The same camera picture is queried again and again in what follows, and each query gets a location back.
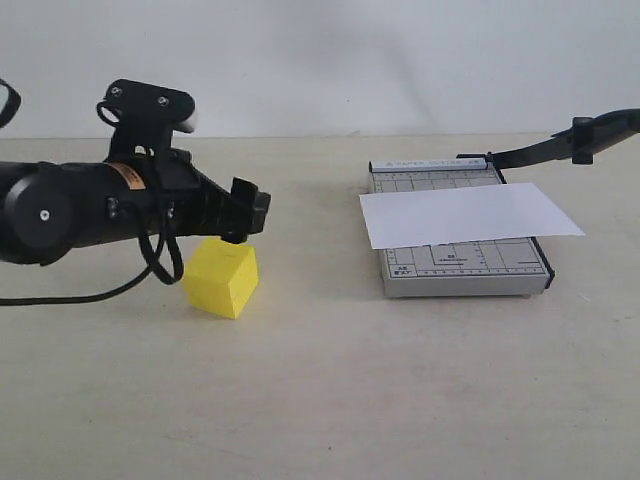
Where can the white paper sheet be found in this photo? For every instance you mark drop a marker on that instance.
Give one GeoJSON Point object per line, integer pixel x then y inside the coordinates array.
{"type": "Point", "coordinates": [461, 215]}

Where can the black cutter blade arm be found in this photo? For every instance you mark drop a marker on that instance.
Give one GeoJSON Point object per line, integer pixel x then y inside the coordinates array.
{"type": "Point", "coordinates": [586, 137]}

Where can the grey paper cutter base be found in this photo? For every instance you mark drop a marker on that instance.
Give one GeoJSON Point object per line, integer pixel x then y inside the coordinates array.
{"type": "Point", "coordinates": [510, 267]}

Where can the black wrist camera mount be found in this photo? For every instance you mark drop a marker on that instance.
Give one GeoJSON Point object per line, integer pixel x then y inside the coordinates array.
{"type": "Point", "coordinates": [145, 116]}

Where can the yellow foam cube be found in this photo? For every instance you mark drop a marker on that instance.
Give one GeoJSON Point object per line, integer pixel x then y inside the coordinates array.
{"type": "Point", "coordinates": [220, 277]}

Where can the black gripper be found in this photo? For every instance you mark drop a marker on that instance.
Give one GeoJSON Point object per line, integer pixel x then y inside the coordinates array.
{"type": "Point", "coordinates": [51, 209]}

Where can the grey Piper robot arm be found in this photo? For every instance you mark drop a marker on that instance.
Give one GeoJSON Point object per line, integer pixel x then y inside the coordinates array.
{"type": "Point", "coordinates": [49, 209]}

